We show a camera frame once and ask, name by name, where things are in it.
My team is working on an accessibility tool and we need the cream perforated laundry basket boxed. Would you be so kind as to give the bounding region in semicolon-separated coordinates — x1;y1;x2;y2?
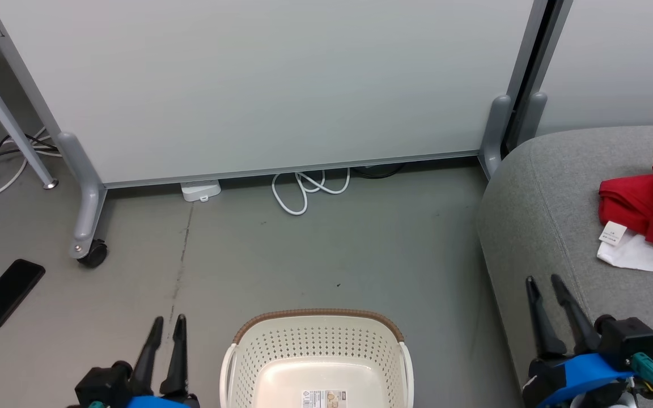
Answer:
219;308;415;408

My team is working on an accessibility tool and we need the printed basket label sticker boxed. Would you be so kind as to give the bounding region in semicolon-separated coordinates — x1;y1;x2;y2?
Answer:
302;389;349;408

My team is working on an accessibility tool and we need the white power strip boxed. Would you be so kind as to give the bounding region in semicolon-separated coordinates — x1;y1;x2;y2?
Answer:
180;179;222;203

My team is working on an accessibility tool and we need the wide white partition panel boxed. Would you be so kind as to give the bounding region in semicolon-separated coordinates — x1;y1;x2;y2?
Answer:
0;0;549;189

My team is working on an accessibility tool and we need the black cable under partition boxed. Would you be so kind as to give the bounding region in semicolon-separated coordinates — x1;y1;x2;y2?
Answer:
351;163;406;180

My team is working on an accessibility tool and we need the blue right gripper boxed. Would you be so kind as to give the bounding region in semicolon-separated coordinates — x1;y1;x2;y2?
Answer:
521;274;637;408

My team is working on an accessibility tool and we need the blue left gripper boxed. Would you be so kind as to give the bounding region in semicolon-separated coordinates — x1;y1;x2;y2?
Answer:
125;314;200;408

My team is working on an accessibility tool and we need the grey partition foot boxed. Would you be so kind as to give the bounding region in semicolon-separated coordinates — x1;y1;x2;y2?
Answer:
478;94;514;180
516;92;549;149

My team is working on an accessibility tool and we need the coiled white cable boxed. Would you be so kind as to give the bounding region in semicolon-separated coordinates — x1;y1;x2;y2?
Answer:
271;168;351;216

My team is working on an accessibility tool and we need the black smartphone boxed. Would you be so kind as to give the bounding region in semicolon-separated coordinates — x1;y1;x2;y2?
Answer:
0;258;46;330

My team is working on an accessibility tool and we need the loose white floor cable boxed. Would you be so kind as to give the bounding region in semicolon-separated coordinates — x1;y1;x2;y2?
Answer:
0;129;62;202

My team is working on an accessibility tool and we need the grey metal table leg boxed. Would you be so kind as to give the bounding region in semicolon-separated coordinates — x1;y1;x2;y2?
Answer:
0;42;60;190

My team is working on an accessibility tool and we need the plain red garment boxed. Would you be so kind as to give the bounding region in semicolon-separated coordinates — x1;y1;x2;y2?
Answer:
596;173;653;274

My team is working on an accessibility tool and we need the grey fabric sofa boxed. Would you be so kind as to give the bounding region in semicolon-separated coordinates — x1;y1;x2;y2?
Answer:
476;125;653;408

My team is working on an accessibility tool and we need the grey partition leg with caster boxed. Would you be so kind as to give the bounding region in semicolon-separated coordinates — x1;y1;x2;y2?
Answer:
56;131;108;269

